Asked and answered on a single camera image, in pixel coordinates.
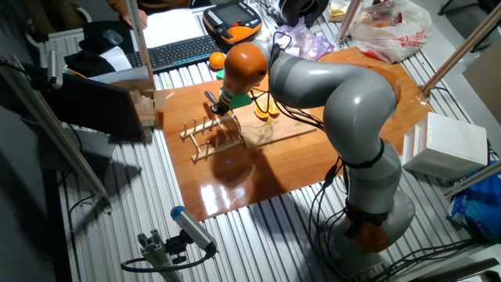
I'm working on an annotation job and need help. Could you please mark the wooden peg dish rack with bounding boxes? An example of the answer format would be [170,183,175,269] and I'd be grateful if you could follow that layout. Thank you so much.
[179,115,243,164]

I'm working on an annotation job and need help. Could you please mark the black camera cable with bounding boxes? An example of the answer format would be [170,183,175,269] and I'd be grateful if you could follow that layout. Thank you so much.
[120,250,214,274]

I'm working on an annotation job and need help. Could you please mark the orange black teach pendant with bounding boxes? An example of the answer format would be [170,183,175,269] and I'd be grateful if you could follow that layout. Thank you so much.
[202,0,264,50]

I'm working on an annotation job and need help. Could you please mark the clear plastic bag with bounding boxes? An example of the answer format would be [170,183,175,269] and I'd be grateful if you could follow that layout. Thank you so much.
[272,16,336,62]

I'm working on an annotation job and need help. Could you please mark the whole orange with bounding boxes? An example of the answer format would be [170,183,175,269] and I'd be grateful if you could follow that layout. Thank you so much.
[208,51,227,71]

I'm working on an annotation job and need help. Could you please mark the person hand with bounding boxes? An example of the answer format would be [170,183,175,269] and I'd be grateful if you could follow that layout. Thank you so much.
[122,8,149,31]

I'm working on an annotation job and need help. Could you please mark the small white paper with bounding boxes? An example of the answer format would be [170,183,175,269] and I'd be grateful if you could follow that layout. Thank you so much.
[99,45,133,72]

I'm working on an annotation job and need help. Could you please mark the black keyboard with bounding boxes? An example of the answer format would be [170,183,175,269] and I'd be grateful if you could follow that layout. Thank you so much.
[124,34,221,74]

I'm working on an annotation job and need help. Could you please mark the dark computer mouse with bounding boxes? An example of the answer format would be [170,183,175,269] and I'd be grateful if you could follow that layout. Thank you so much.
[102,28,124,47]

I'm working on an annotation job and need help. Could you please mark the brown cardboard panel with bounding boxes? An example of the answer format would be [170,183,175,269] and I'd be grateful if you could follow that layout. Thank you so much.
[462,38,501,126]

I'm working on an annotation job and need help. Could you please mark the aluminium frame post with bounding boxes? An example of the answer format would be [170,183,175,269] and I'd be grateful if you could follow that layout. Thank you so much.
[0,54,114,215]
[420,2,501,95]
[124,0,157,92]
[336,0,362,42]
[443,159,501,198]

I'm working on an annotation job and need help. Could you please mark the large white paper sheet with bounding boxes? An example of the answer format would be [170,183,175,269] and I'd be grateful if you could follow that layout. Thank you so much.
[142,8,207,49]

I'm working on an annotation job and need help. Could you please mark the forearm in brown sleeve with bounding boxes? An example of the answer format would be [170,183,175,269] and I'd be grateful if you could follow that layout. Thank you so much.
[107,0,139,16]

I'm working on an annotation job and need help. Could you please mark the reddish glossy wooden board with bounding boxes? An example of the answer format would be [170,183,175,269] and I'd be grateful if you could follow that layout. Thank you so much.
[158,46,434,222]

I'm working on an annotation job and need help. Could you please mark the short aluminium profile mount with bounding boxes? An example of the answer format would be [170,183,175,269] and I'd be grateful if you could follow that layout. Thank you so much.
[136,229,185,282]

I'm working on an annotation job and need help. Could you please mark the black filament spool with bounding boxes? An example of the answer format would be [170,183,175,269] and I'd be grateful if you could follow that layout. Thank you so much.
[277,0,330,27]

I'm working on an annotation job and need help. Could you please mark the white drawer box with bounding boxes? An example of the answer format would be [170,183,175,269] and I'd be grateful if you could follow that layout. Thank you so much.
[402,112,489,182]

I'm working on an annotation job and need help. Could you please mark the white ribbed rack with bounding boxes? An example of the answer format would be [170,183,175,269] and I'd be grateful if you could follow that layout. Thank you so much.
[25,27,85,67]

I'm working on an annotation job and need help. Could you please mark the grey camera with blue end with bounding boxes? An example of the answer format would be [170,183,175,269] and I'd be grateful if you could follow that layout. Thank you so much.
[170,205,219,255]

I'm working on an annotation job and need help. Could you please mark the blue plastic bag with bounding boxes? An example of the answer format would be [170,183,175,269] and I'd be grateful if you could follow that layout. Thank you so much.
[447,162,501,242]

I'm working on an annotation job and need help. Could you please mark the black monitor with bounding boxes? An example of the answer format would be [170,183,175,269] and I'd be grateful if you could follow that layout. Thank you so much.
[38,72,145,141]

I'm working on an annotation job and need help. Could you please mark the black cloth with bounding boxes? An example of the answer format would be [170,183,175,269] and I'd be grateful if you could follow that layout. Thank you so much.
[64,20,130,78]

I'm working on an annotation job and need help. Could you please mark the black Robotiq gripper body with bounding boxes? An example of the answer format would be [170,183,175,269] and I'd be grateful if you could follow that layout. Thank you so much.
[211,99,232,117]

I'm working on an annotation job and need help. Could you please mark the steel cleaver knife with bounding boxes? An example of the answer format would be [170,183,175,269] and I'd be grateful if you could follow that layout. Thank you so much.
[204,90,240,138]

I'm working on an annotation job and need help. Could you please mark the bamboo cutting board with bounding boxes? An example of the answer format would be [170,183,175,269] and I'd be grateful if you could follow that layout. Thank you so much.
[230,93,318,150]

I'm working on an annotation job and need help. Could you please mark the white red-print plastic bag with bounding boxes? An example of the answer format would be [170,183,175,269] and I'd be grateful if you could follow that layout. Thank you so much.
[348,0,434,64]

